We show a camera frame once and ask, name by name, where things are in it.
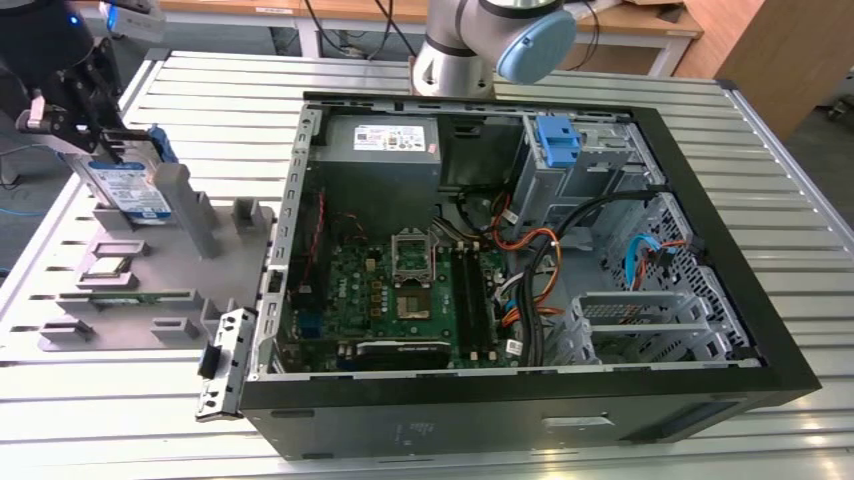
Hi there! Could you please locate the green motherboard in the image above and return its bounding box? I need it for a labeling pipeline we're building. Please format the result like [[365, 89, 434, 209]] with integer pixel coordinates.
[[282, 234, 532, 374]]

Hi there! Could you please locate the black graphics card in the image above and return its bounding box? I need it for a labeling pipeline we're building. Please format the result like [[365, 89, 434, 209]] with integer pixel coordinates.
[[336, 339, 456, 372]]

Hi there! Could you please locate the grey power supply unit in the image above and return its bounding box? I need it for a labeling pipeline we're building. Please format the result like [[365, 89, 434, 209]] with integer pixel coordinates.
[[310, 112, 442, 231]]

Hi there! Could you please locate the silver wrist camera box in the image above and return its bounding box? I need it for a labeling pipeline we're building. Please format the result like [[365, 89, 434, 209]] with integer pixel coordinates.
[[98, 0, 168, 44]]

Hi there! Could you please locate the silver disk bay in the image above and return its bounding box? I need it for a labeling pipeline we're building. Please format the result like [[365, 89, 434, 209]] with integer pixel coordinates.
[[569, 292, 753, 367]]

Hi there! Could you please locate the hard disk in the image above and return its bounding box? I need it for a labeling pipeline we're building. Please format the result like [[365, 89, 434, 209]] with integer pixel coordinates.
[[56, 124, 178, 229]]

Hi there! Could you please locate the grey parts rack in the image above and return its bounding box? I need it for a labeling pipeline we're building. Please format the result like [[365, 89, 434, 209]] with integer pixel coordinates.
[[35, 164, 278, 354]]

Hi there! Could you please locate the CPU socket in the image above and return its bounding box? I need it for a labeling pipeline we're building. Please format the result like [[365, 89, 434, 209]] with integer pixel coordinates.
[[393, 283, 434, 322]]

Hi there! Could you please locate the orange power wire bundle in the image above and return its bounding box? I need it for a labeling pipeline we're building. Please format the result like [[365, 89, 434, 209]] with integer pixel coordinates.
[[491, 192, 567, 329]]

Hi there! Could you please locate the silver CPU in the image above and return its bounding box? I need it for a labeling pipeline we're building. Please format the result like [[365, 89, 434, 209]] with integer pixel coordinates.
[[86, 256, 132, 279]]

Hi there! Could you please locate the blue plastic drive latch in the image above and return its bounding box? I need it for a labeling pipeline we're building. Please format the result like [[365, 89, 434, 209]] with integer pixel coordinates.
[[532, 115, 580, 170]]

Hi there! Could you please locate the orange disk power wire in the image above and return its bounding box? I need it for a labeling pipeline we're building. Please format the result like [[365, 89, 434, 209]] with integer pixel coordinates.
[[636, 240, 688, 291]]

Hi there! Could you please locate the silver card retention bracket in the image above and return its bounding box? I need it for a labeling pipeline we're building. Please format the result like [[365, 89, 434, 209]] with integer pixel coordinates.
[[192, 306, 261, 424]]

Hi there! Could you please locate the black plastic air shroud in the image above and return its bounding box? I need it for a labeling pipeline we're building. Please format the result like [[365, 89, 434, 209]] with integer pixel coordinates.
[[437, 113, 528, 191]]

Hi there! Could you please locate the thick black cable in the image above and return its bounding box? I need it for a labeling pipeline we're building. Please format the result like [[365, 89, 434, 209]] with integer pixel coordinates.
[[517, 185, 669, 367]]

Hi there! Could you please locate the metal socket cover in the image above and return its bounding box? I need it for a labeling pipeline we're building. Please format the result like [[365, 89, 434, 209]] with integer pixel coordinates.
[[388, 230, 440, 287]]

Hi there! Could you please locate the green RAM stick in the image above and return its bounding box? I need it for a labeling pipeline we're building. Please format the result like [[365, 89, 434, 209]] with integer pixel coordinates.
[[88, 293, 162, 307]]

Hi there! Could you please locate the wooden cabinet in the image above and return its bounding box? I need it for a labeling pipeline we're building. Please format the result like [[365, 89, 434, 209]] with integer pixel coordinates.
[[716, 0, 854, 146]]

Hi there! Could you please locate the black open PC case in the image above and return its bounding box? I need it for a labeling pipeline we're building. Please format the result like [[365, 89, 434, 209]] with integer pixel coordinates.
[[237, 91, 821, 461]]

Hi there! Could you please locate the silver optical drive cage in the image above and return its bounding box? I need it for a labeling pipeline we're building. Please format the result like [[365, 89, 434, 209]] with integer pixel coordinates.
[[512, 114, 663, 237]]

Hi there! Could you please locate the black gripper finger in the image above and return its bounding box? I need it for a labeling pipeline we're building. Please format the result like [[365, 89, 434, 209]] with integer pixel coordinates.
[[14, 73, 126, 163], [84, 36, 150, 145]]

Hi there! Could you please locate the blue data wire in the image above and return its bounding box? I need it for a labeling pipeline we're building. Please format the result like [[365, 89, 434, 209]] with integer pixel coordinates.
[[624, 233, 660, 292]]

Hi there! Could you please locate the wooden desk white frame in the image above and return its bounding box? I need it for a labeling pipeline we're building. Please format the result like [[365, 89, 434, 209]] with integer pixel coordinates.
[[158, 0, 428, 59], [572, 0, 705, 77]]

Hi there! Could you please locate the black RAM slot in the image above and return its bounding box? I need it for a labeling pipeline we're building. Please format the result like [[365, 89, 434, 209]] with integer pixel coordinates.
[[452, 242, 476, 362]]

